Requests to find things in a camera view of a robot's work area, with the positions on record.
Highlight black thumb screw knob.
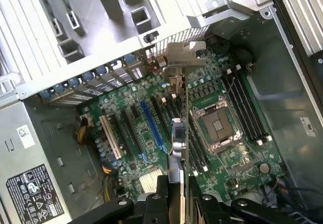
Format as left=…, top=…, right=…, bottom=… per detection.
left=142, top=30, right=160, bottom=43

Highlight thin coloured front panel wires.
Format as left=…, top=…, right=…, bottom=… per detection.
left=258, top=175, right=323, bottom=211

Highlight silver coin cell battery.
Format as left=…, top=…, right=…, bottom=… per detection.
left=259, top=162, right=271, bottom=175

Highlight green motherboard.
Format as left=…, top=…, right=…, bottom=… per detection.
left=75, top=36, right=287, bottom=209

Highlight silver metal PC case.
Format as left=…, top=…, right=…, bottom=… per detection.
left=0, top=0, right=323, bottom=224

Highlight black RAM slot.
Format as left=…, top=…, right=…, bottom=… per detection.
left=232, top=70, right=267, bottom=142
left=177, top=94, right=211, bottom=164
left=161, top=97, right=200, bottom=178
left=222, top=75, right=256, bottom=144
left=237, top=66, right=274, bottom=141
left=227, top=73, right=262, bottom=143
left=167, top=97, right=204, bottom=174
left=172, top=95, right=208, bottom=169

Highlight yellow and black wire bundle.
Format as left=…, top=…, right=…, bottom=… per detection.
left=75, top=114, right=94, bottom=146

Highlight yellow black power wire bundle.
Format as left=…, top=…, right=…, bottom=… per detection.
left=100, top=158, right=120, bottom=211

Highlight blue expansion slot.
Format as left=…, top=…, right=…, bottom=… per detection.
left=139, top=99, right=164, bottom=155

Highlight silver vented slot cover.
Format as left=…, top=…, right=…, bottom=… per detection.
left=103, top=71, right=129, bottom=87
left=88, top=78, right=113, bottom=94
left=72, top=84, right=98, bottom=101
left=125, top=65, right=145, bottom=81
left=49, top=91, right=76, bottom=106

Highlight grey power supply unit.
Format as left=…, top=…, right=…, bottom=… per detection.
left=0, top=100, right=76, bottom=224

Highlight white expansion slot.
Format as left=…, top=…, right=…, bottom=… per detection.
left=98, top=115, right=124, bottom=159

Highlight black round rear fan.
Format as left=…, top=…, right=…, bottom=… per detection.
left=236, top=46, right=256, bottom=70

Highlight short black expansion slot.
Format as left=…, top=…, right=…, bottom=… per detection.
left=129, top=106, right=141, bottom=121

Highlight silver CPU socket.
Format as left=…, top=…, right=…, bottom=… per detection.
left=189, top=95, right=245, bottom=156

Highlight silver finned chipset heatsink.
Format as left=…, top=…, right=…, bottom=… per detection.
left=138, top=169, right=162, bottom=194

